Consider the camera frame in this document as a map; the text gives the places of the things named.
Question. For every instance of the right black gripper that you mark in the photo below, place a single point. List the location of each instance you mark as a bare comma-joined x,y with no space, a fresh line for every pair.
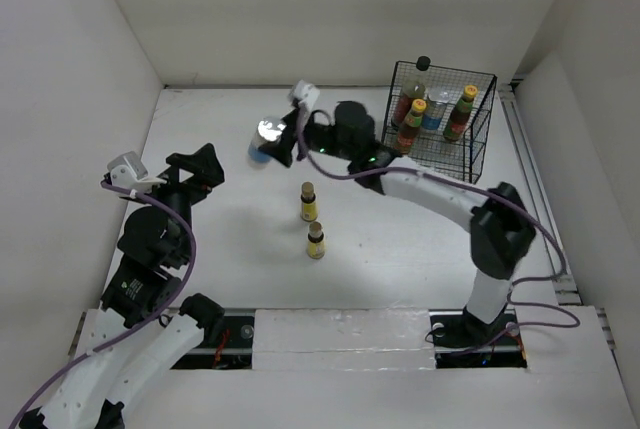
282,149

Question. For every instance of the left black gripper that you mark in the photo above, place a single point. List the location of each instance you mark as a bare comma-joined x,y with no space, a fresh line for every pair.
208,173

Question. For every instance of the silver-lid jar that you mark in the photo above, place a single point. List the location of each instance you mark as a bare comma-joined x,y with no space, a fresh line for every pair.
268,130
437,100

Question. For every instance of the small yellow bottle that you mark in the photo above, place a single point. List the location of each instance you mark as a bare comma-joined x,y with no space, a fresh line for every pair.
315,240
309,211

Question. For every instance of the red sauce bottle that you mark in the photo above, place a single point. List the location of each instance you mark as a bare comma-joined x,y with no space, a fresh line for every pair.
460,114
410,127

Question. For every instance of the dark soy sauce bottle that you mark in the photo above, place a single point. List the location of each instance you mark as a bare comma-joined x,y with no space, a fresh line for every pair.
413,87

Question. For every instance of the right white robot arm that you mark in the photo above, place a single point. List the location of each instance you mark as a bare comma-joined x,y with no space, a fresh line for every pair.
495,219

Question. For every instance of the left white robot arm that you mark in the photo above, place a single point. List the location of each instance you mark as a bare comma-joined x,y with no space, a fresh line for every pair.
100,387

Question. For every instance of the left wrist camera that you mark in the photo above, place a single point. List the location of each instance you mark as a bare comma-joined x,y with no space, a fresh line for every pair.
128,172

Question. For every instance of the black wire rack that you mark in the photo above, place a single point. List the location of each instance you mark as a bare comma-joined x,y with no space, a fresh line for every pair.
464,158

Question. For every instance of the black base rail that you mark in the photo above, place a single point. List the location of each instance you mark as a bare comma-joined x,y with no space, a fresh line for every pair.
394,339

